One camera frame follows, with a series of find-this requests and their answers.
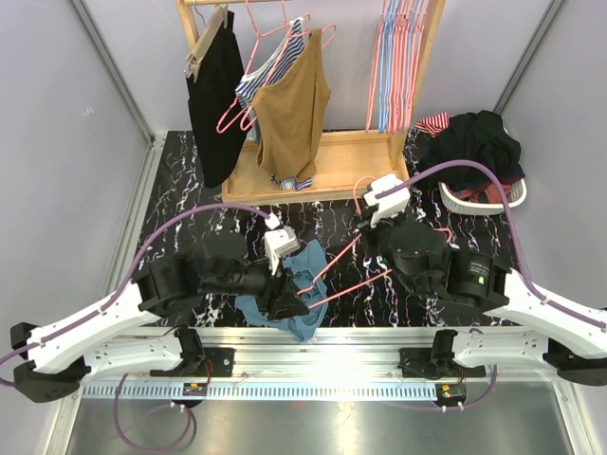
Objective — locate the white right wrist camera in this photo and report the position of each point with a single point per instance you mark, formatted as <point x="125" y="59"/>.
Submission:
<point x="375" y="208"/>

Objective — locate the wooden clothes rack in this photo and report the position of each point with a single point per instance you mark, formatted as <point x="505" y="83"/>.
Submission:
<point x="343" y="156"/>

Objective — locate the brown tank top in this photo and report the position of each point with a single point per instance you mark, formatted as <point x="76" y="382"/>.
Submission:
<point x="290" y="113"/>

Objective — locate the pink hanger striped top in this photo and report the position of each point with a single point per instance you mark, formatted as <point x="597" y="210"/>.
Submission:
<point x="233" y="113"/>

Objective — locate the black garment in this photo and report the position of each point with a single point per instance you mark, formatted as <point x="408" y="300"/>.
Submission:
<point x="479" y="137"/>

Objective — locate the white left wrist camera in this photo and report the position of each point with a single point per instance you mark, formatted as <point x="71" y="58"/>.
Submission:
<point x="280" y="241"/>

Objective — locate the teal tank top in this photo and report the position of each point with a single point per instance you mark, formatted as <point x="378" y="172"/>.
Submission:
<point x="305" y="266"/>

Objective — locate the maroon tank top grey trim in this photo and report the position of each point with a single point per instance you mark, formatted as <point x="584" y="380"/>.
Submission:
<point x="488" y="194"/>

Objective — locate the blue white striped tank top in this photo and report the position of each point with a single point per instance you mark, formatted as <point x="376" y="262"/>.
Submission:
<point x="250" y="83"/>

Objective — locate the aluminium mounting rail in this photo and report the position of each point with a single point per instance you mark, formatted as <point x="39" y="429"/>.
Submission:
<point x="336" y="364"/>

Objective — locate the pink hanger brown top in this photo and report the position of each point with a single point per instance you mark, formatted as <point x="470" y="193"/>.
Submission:
<point x="286" y="28"/>

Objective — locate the black marble pattern mat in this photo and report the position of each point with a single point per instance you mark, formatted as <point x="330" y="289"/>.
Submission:
<point x="179" y="186"/>

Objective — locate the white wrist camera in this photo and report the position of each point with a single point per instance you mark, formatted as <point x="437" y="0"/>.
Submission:
<point x="280" y="241"/>
<point x="375" y="208"/>

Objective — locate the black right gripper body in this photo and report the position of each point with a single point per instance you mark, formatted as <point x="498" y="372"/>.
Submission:
<point x="380" y="237"/>

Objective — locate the bundle of empty pink hangers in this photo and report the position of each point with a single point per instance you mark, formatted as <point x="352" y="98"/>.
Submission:
<point x="395" y="65"/>

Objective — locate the white perforated plastic basket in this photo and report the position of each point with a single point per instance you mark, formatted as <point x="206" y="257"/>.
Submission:
<point x="519" y="193"/>

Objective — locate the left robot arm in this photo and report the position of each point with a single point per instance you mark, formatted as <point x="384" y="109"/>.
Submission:
<point x="61" y="357"/>

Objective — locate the red white striped tank top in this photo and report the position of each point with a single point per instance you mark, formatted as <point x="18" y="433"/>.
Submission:
<point x="433" y="125"/>

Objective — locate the wooden clip hanger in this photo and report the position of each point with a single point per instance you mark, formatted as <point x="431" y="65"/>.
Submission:
<point x="200" y="42"/>

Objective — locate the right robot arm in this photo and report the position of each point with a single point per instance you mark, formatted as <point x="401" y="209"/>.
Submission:
<point x="556" y="332"/>

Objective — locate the black skirt on rack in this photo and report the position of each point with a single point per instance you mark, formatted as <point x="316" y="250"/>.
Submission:
<point x="210" y="96"/>

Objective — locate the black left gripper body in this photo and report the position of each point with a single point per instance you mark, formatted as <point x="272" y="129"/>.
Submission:
<point x="269" y="304"/>

